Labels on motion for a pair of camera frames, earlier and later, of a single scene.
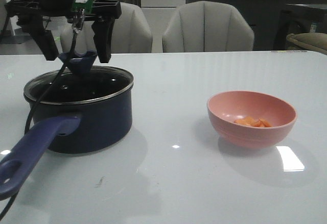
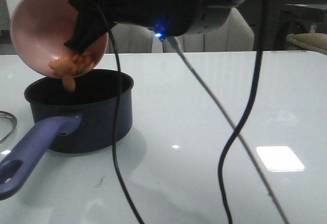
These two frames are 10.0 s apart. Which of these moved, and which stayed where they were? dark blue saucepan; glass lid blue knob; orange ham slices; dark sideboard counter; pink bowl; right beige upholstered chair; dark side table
Moved: glass lid blue knob; pink bowl; orange ham slices
Stayed: right beige upholstered chair; dark sideboard counter; dark side table; dark blue saucepan
